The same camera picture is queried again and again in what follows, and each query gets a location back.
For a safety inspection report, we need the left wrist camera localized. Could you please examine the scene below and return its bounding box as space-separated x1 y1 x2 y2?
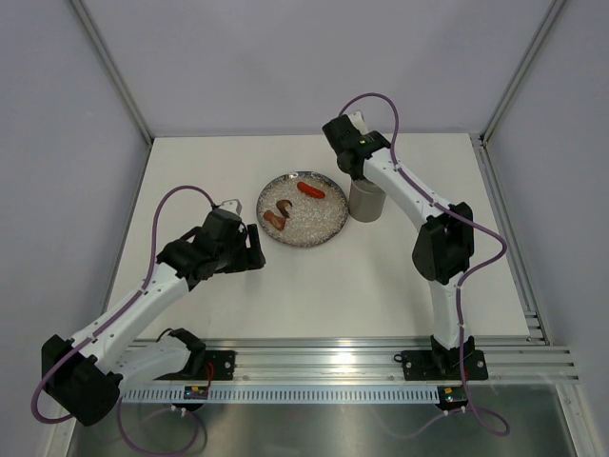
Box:
212 199 243 216

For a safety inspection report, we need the white slotted cable duct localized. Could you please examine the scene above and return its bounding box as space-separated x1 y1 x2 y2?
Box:
124 383 440 405

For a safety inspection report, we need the brown mushroom piece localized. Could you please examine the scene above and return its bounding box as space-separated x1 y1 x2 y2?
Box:
276 199 293 218

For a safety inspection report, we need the grey cylindrical container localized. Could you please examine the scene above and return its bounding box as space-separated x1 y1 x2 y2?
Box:
348 179 386 223

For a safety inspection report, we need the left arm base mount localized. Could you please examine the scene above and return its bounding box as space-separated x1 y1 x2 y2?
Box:
156 328 236 381

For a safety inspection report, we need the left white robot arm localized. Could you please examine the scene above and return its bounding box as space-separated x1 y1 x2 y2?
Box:
41 209 265 427

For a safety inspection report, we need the plate with rice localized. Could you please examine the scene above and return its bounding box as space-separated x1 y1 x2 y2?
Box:
256 171 348 248

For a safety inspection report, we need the brown meat piece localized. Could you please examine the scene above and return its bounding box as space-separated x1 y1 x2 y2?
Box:
263 210 286 231

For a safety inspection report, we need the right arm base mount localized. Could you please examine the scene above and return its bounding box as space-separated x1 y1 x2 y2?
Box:
393 349 489 381

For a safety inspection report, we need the aluminium mounting rail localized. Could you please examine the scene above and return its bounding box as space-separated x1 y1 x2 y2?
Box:
206 338 580 385

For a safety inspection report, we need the red sausage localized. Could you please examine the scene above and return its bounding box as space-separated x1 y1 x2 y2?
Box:
297 182 325 199

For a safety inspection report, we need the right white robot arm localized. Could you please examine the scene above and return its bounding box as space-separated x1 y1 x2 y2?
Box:
333 134 475 377

